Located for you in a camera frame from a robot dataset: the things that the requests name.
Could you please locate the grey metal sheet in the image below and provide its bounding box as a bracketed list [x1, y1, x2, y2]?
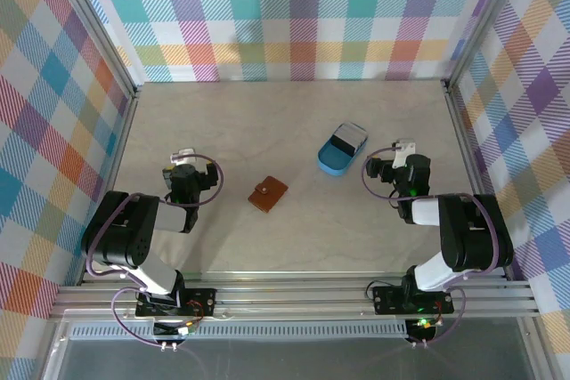
[37, 308, 551, 380]

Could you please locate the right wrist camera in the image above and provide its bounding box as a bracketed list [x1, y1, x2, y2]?
[391, 139, 418, 170]

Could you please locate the aluminium corner post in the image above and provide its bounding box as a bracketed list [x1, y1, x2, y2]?
[42, 0, 144, 101]
[443, 0, 538, 92]

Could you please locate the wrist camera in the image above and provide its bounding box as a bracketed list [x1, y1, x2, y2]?
[391, 139, 418, 170]
[170, 147, 197, 166]

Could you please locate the brown leather card holder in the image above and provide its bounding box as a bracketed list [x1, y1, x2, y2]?
[248, 176, 289, 214]

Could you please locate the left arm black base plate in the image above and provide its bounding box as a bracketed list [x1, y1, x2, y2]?
[134, 287, 218, 319]

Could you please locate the stack of cards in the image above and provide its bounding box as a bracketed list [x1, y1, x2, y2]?
[331, 124, 367, 154]

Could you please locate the grey slotted cable duct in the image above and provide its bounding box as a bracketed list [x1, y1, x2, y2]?
[66, 324, 413, 341]

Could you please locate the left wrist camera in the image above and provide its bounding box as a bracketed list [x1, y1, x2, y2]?
[170, 147, 197, 166]

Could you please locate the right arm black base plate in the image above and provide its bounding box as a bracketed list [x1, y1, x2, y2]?
[371, 284, 455, 315]

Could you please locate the aluminium side rail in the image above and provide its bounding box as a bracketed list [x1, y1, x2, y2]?
[78, 85, 144, 287]
[443, 80, 513, 283]

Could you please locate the blue plastic tray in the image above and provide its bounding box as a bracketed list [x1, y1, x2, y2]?
[317, 121, 369, 176]

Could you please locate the small controller board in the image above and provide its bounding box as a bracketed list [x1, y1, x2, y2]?
[153, 319, 200, 340]
[407, 317, 440, 340]

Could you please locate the wide aluminium frame rail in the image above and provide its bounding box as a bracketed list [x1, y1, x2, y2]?
[48, 271, 542, 322]

